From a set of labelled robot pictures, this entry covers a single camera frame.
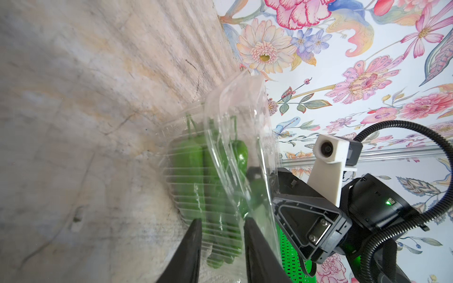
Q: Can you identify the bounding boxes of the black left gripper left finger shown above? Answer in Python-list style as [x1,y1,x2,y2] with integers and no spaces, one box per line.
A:
[156,218,202,283]

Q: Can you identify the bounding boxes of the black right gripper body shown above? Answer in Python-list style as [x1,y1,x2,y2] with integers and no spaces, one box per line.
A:
[336,174,419,283]

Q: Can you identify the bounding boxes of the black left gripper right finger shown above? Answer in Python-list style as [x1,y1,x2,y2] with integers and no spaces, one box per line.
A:
[244,217,291,283]

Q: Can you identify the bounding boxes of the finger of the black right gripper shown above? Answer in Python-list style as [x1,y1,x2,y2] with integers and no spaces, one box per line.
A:
[271,167,352,264]

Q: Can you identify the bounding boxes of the green plastic mesh basket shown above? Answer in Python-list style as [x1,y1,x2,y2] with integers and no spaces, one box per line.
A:
[277,226,316,283]

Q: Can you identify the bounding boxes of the green peppers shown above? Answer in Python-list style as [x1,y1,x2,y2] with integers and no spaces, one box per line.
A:
[166,115,248,269]

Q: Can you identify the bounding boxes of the clear pepper container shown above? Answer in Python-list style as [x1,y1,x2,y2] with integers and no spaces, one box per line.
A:
[159,71,279,280]

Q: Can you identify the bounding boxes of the right aluminium corner post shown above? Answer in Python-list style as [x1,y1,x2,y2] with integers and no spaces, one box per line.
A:
[281,146,445,167]

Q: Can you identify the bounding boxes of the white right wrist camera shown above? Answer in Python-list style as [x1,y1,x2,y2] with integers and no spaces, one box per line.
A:
[307,134,363,207]

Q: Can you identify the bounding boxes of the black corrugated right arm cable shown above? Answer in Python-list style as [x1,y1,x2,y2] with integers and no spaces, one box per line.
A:
[353,120,453,283]

